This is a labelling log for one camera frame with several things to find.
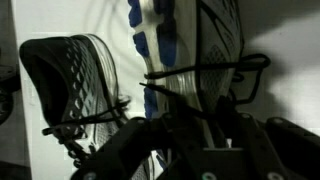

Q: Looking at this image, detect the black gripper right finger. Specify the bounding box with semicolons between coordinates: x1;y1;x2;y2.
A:
229;113;320;180

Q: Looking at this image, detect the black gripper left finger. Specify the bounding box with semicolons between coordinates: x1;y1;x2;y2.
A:
70;118;168;180

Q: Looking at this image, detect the grey running shoe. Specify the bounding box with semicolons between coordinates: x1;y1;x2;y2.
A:
19;34;130;168
127;0;270;149

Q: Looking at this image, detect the white folding table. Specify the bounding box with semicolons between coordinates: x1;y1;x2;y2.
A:
11;0;320;180

